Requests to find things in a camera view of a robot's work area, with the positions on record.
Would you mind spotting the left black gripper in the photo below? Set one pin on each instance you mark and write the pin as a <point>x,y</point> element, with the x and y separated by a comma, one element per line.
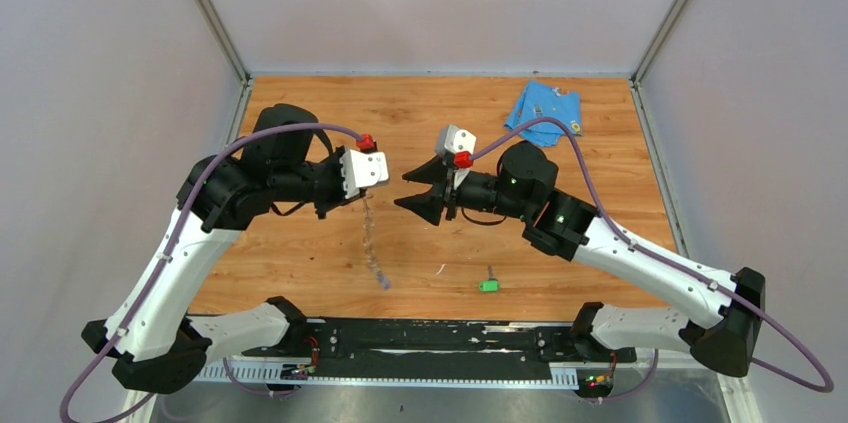
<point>338,199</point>

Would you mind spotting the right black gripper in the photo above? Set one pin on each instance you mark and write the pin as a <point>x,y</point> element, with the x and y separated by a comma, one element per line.
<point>442,193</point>

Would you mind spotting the key with green tag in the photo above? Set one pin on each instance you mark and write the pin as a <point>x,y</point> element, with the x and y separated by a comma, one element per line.
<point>491,283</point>

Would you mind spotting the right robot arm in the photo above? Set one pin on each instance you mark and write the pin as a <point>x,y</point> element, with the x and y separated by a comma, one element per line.
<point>712,314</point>

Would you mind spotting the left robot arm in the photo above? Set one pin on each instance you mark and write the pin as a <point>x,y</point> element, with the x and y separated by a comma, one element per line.
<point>155,345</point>

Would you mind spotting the folded blue cloth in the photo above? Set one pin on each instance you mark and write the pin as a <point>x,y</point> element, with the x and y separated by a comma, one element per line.
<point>542,100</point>

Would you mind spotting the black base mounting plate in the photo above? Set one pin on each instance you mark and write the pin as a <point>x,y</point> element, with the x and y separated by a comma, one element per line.
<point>490,350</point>

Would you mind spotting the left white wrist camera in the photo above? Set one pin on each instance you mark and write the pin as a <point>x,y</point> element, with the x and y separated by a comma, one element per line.
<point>362,171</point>

